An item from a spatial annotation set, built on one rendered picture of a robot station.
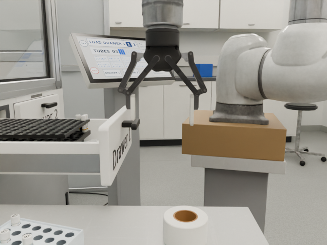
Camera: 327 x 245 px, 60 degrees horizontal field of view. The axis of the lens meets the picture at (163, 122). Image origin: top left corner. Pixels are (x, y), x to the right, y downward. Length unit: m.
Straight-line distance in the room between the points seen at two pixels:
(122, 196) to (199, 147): 0.89
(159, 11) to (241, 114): 0.45
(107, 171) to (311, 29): 0.61
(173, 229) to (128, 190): 1.26
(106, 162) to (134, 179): 1.19
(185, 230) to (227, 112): 0.56
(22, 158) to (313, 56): 0.70
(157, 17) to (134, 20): 3.35
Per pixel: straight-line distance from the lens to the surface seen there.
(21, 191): 0.97
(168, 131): 3.69
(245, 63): 0.89
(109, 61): 1.47
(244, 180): 0.96
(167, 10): 0.62
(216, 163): 0.90
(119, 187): 1.66
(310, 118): 5.21
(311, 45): 0.83
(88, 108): 2.34
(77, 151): 0.54
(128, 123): 0.63
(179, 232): 0.45
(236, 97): 0.92
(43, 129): 0.66
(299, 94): 0.84
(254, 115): 0.94
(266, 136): 0.88
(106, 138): 0.50
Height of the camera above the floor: 1.03
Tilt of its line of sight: 11 degrees down
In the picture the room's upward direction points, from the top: straight up
